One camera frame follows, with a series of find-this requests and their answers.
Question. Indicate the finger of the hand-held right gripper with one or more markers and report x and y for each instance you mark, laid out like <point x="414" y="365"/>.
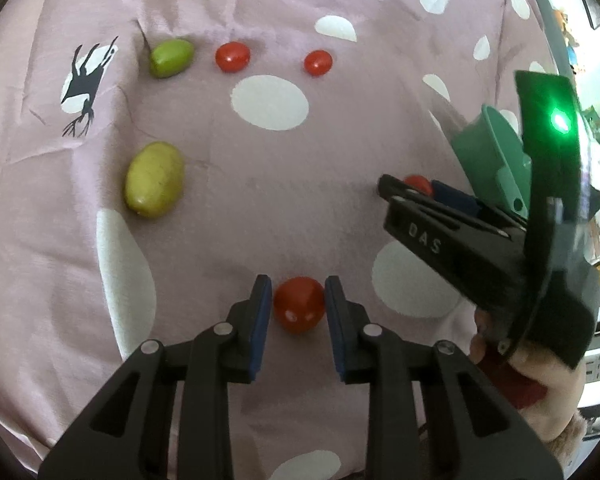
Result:
<point x="392" y="187"/>
<point x="455" y="197"/>

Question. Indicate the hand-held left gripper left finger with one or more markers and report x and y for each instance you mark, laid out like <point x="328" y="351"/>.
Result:
<point x="262" y="320"/>

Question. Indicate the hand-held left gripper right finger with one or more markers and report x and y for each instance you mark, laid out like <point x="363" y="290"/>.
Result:
<point x="335" y="320"/>

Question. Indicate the small red cherry tomato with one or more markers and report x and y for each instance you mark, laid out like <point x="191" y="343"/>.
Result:
<point x="419" y="183"/>

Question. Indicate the large red tomato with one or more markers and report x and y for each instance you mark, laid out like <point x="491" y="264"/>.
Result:
<point x="300" y="307"/>

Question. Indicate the person's right forearm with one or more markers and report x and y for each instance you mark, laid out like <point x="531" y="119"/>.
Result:
<point x="572" y="435"/>

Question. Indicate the person's right hand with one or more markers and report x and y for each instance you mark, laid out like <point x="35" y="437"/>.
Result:
<point x="555" y="377"/>

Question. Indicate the pink polka dot blanket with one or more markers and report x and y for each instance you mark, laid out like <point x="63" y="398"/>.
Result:
<point x="260" y="195"/>

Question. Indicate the green lemon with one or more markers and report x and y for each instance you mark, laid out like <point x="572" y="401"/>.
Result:
<point x="155" y="179"/>

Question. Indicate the small green lime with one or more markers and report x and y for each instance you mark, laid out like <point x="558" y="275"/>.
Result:
<point x="171" y="57"/>

